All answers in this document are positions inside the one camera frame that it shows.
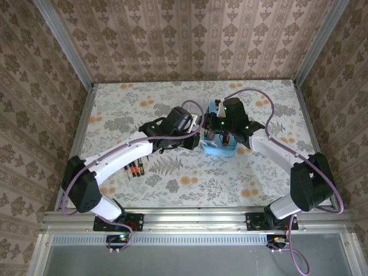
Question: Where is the aluminium table side rail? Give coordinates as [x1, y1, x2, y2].
[293, 82, 340, 210]
[53, 83, 98, 212]

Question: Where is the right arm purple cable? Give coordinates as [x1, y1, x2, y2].
[225, 89, 345, 274]

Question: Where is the transparent blue tool box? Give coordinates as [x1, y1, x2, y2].
[183, 99, 239, 159]

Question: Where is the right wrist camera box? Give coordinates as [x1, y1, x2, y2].
[214, 98, 228, 118]

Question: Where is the aluminium frame post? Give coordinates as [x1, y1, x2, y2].
[32, 0, 94, 89]
[294, 0, 351, 86]

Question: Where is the grey slotted cable duct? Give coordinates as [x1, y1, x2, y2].
[51, 234, 271, 246]

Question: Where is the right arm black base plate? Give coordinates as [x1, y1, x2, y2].
[246, 212, 299, 231]

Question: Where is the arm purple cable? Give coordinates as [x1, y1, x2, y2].
[60, 99, 207, 254]
[225, 89, 345, 274]

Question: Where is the grey metal panel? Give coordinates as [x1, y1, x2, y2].
[27, 233, 363, 276]

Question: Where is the aluminium mounting rail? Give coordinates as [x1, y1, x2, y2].
[40, 209, 354, 234]

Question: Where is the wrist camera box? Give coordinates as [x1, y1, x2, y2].
[186, 114, 202, 133]
[214, 98, 228, 118]

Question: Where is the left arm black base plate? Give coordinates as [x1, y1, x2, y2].
[93, 213, 145, 232]

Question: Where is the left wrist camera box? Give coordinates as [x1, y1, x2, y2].
[186, 114, 202, 133]

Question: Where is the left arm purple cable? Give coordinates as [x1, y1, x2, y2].
[60, 99, 207, 254]

